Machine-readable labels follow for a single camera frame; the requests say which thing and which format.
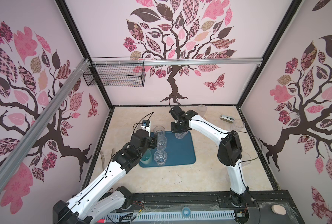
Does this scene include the beige round disc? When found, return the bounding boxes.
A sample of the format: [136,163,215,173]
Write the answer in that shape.
[271,204,287,215]

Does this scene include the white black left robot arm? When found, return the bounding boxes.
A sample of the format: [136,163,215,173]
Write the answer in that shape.
[53,120,157,224]

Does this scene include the black wire basket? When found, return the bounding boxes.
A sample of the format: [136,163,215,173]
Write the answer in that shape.
[83,56,146,87]

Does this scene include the clear cup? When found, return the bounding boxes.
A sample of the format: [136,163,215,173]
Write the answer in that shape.
[231,119,245,132]
[174,131,188,140]
[157,134,167,150]
[197,105,207,117]
[154,150,168,166]

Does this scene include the aluminium rail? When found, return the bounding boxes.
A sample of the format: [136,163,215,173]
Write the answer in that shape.
[0,58,90,193]
[89,57,263,66]

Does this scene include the aluminium rail left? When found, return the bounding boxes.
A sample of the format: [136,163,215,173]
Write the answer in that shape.
[0,58,90,193]

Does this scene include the clear glass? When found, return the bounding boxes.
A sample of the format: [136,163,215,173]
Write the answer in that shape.
[153,126,166,137]
[241,151,251,167]

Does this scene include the dark teal plastic tray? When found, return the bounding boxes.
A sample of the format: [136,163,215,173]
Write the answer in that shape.
[139,131,196,168]

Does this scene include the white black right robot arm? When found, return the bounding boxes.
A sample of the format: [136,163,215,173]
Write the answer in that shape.
[169,105,251,207]

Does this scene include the wooden tongs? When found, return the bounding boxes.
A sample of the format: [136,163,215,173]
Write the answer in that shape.
[100,148,115,168]

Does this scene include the silver metal box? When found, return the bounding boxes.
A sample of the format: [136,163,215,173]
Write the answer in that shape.
[220,115,235,124]

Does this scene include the green translucent cup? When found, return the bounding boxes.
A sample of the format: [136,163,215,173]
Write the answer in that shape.
[140,149,153,165]

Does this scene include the grey slotted cable duct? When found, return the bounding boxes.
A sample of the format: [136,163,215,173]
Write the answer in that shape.
[102,211,235,224]

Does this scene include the blue tape roll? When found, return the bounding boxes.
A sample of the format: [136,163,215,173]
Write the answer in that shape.
[182,206,191,218]

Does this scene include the aluminium rail back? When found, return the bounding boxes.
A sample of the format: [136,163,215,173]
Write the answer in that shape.
[89,57,263,66]

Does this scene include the pink marker pen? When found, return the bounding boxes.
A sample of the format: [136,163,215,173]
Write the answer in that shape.
[97,219,107,224]

